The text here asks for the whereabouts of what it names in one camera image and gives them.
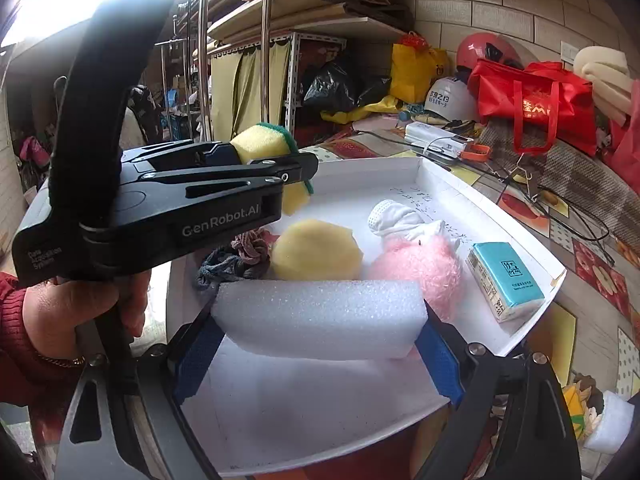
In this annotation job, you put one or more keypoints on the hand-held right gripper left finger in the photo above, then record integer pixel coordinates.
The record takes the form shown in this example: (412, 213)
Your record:
(197, 360)

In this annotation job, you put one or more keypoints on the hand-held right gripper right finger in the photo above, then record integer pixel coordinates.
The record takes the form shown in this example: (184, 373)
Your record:
(440, 365)

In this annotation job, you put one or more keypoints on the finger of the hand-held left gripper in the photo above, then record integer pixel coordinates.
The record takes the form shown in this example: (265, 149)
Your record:
(225, 172)
(200, 152)

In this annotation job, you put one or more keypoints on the yellow green sponge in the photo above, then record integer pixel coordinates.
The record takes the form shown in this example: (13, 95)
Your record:
(260, 142)

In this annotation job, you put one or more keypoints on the white tray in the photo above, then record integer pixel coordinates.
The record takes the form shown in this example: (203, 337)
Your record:
(300, 410)

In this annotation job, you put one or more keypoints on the white foam block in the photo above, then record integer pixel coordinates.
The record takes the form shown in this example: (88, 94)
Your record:
(320, 315)
(612, 420)

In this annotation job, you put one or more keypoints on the person's left forearm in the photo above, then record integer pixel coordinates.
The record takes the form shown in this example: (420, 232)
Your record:
(20, 370)

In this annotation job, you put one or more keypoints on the person's left hand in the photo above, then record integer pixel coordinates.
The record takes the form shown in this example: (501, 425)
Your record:
(60, 310)

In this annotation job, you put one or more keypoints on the olive curtain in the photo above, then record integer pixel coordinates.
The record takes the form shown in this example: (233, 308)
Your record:
(235, 95)

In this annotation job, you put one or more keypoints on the brown scrunchie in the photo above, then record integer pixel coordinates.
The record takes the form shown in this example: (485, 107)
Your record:
(252, 242)

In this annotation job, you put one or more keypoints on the grey scrunchie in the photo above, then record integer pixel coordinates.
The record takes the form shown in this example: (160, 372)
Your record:
(220, 265)

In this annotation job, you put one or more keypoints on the chrome metal pole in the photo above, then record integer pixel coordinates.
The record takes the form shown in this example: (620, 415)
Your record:
(266, 35)
(203, 60)

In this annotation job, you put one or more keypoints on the pink fluffy ball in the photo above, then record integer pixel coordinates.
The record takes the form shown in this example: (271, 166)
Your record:
(415, 270)

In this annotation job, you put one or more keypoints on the teal tissue pack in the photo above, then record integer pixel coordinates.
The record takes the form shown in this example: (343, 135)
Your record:
(500, 280)

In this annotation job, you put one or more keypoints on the grey metal shelf rack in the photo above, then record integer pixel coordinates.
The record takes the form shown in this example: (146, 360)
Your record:
(295, 85)

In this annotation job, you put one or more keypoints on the round yellow sponge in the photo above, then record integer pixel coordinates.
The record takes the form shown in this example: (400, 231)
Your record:
(315, 250)

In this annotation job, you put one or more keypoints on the black plastic bag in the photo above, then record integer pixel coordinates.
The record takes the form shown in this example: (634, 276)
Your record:
(330, 85)

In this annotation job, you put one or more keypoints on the white sock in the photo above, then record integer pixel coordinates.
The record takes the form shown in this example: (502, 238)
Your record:
(400, 222)

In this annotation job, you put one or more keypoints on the yellow cloth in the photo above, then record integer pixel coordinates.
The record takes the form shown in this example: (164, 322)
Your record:
(370, 107)

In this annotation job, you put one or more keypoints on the wooden boards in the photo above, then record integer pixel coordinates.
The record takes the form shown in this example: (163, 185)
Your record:
(300, 10)

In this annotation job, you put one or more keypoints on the yellow bag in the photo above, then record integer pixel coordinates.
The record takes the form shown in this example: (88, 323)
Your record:
(415, 70)

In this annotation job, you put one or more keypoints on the plaid cloth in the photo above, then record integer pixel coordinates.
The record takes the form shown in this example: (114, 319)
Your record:
(575, 175)

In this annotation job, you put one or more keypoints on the white helmet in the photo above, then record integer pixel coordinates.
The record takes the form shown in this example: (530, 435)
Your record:
(450, 100)

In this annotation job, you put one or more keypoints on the red tote bag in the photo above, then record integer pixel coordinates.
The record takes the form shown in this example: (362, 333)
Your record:
(550, 105)

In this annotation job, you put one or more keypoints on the red helmet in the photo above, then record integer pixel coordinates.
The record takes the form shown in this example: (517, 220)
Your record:
(480, 50)

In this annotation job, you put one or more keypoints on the red cloth bag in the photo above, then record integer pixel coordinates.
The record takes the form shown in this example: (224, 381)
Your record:
(625, 145)

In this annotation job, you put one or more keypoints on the cream foam roll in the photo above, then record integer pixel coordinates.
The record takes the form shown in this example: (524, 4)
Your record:
(600, 75)

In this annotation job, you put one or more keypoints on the white wall socket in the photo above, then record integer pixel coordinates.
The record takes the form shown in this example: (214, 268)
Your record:
(570, 52)

